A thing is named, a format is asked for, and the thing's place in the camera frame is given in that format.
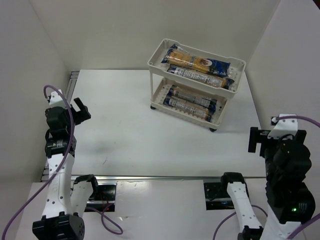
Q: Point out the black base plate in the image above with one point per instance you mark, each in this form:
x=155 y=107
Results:
x=216 y=198
x=104 y=197

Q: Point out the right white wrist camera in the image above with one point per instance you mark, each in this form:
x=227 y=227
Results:
x=284 y=124

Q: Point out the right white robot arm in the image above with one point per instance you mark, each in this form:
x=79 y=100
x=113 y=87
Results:
x=290 y=204

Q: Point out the yellow blue spaghetti bag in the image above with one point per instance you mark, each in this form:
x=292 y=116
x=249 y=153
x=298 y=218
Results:
x=177 y=56

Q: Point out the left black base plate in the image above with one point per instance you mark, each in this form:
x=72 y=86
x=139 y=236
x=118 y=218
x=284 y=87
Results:
x=104 y=197

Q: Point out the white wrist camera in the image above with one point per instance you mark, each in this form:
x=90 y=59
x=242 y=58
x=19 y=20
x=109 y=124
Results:
x=56 y=98
x=284 y=124

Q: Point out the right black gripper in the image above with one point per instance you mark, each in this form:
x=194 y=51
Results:
x=258 y=139

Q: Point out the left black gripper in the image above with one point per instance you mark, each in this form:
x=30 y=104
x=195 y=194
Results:
x=78 y=111

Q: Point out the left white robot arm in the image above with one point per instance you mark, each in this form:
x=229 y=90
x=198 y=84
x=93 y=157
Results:
x=62 y=217

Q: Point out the label-side blue spaghetti bag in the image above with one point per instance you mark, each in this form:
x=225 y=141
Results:
x=190 y=108

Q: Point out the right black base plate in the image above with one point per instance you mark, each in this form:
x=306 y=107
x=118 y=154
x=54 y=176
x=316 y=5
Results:
x=216 y=198

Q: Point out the aluminium table frame rail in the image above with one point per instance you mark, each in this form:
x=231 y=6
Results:
x=116 y=132

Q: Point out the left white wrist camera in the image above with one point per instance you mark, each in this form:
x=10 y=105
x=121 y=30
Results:
x=56 y=98

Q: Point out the long yellow spaghetti bag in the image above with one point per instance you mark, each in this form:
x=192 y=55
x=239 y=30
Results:
x=187 y=95

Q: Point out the white two-tier shelf cart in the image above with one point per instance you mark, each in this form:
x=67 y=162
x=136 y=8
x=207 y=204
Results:
x=160 y=81

